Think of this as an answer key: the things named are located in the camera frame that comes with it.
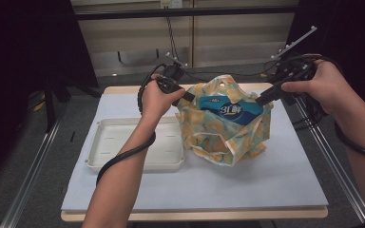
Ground white plastic tray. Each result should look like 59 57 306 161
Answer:
85 117 185 174

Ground black metal stand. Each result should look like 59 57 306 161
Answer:
43 84 57 133

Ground teal bag with orange print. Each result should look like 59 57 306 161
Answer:
174 74 274 167

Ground black horizontal bar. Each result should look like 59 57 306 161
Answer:
75 5 298 21

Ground black floor cables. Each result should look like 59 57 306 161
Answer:
293 94 329 131

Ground black curtain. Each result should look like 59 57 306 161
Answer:
0 0 100 188
275 0 365 127

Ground wooden table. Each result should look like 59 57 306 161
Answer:
60 83 329 222

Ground white wall socket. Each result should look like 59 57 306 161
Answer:
160 0 184 10

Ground pale blue table mat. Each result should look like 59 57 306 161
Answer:
61 89 330 213

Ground blue snack packet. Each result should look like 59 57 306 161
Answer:
197 94 264 127

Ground person's left hand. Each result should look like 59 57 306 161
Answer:
141 74 186 123

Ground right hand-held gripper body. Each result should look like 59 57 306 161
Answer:
270 26 317 85

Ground yellow floor tape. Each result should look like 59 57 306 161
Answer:
32 100 46 112

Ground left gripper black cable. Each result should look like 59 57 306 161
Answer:
95 63 169 186

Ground black hanging wall cable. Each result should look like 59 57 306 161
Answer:
165 15 281 79

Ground person's right hand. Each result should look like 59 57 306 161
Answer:
280 60 350 115

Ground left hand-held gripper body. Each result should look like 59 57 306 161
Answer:
156 51 188 95

